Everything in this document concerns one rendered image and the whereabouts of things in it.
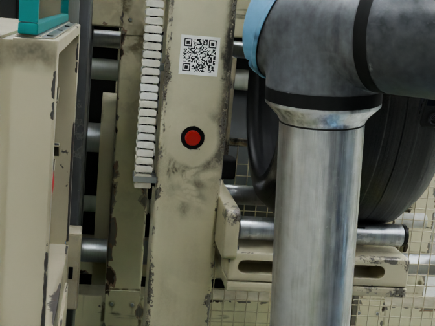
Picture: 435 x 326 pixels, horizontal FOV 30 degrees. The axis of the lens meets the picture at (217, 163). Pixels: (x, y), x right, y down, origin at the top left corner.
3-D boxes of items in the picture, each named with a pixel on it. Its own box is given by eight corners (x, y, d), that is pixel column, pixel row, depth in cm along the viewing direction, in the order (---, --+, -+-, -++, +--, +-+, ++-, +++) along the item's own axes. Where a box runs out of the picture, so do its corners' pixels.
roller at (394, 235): (231, 242, 157) (235, 231, 154) (230, 222, 160) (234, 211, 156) (403, 251, 162) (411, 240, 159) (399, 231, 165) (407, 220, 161)
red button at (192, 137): (184, 145, 158) (186, 130, 157) (184, 143, 159) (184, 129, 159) (199, 146, 158) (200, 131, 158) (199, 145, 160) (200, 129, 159)
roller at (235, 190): (213, 202, 186) (215, 204, 182) (214, 183, 186) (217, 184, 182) (359, 211, 191) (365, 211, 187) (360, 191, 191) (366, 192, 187)
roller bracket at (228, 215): (221, 260, 152) (226, 209, 150) (199, 207, 190) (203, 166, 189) (239, 260, 152) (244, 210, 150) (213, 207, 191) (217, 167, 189)
